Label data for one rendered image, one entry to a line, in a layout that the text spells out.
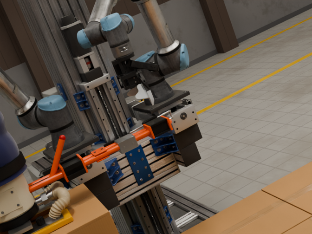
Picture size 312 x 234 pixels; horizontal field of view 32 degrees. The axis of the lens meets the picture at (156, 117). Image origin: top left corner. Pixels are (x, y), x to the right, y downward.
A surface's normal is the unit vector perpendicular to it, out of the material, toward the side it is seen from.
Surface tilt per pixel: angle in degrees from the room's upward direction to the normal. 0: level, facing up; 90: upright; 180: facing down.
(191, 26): 90
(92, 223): 90
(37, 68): 90
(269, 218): 0
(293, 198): 0
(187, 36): 90
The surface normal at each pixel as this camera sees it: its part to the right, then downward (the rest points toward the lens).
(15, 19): 0.41, 0.08
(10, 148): 0.84, -0.34
